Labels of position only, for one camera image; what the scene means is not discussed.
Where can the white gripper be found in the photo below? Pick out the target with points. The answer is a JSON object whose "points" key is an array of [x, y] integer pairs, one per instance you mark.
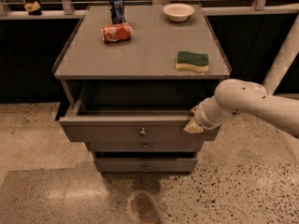
{"points": [[203, 117]]}

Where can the grey top drawer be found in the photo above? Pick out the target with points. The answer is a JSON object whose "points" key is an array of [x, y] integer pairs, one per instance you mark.
{"points": [[95, 126]]}

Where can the grey drawer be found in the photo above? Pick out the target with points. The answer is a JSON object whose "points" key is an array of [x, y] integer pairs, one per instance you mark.
{"points": [[95, 126], [172, 146], [135, 165]]}

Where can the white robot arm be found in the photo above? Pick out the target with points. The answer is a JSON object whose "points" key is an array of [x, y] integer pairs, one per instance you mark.
{"points": [[233, 97]]}

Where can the grey drawer cabinet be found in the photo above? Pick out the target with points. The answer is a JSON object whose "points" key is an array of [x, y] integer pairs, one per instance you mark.
{"points": [[140, 73]]}

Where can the grey bottom drawer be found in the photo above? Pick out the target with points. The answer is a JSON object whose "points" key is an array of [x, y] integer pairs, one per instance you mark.
{"points": [[135, 165]]}

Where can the grey middle drawer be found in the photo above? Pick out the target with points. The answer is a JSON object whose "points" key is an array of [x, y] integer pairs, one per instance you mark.
{"points": [[172, 146]]}

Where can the green yellow sponge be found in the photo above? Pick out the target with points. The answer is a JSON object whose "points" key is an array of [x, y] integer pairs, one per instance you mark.
{"points": [[197, 62]]}

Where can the round floor drain cover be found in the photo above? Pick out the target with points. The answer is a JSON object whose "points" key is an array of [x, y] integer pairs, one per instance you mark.
{"points": [[141, 205]]}

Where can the white bowl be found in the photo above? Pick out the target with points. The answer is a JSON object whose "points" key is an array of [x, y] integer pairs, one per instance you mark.
{"points": [[178, 12]]}

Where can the white diagonal pole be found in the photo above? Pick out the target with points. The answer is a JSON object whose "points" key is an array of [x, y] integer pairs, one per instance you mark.
{"points": [[283, 61]]}

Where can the orange soda can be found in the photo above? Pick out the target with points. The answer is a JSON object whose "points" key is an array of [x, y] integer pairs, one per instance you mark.
{"points": [[116, 32]]}

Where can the blue soda can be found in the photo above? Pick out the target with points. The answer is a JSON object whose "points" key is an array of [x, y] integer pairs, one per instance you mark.
{"points": [[117, 11]]}

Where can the small yellow black object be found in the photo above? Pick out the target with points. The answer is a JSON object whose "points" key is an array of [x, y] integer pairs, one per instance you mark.
{"points": [[33, 8]]}

